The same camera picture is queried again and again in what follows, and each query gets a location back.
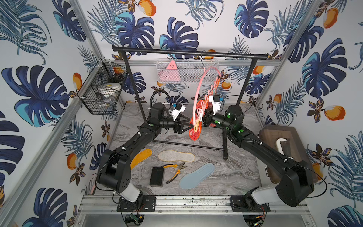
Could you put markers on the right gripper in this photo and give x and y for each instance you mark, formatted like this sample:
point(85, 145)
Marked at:
point(208, 117)

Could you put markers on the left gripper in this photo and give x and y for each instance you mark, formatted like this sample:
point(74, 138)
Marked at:
point(178, 125)

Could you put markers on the red patterned insole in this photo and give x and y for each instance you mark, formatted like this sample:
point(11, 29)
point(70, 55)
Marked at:
point(196, 131)

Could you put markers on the beige yellow-edged insole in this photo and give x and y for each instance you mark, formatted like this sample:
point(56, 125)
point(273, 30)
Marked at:
point(172, 155)

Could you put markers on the orange insole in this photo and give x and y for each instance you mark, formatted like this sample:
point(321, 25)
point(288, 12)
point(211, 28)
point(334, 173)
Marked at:
point(142, 156)

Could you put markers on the light blue insole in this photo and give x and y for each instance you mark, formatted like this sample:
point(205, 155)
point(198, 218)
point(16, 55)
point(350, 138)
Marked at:
point(194, 178)

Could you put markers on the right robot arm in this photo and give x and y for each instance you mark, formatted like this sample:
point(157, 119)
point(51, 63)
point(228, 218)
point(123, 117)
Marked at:
point(296, 182)

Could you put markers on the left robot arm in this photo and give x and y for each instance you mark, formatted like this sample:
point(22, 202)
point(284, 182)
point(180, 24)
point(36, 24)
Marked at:
point(115, 165)

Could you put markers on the pink triangle item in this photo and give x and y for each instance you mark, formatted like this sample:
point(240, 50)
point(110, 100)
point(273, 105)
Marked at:
point(168, 72)

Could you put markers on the small black box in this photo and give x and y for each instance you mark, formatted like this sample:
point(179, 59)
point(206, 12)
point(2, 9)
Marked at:
point(157, 177)

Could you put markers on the white bowl in basket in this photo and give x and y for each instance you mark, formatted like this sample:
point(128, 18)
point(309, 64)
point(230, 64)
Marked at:
point(108, 90)

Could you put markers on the brown plastic toolbox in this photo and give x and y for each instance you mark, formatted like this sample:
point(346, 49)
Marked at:
point(287, 142)

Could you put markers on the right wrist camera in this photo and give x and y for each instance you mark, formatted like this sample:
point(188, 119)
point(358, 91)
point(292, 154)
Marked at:
point(216, 101)

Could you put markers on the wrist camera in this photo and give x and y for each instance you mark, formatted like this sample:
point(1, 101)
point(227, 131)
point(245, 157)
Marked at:
point(216, 101)
point(177, 109)

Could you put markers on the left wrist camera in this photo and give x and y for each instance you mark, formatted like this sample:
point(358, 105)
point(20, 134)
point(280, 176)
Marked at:
point(177, 109)

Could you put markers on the clear wall shelf basket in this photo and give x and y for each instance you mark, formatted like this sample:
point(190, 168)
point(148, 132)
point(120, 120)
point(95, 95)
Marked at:
point(194, 70)

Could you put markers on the black wire basket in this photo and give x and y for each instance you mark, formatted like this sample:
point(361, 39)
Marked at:
point(102, 73)

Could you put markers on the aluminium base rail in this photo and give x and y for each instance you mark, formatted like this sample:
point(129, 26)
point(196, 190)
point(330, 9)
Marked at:
point(182, 205)

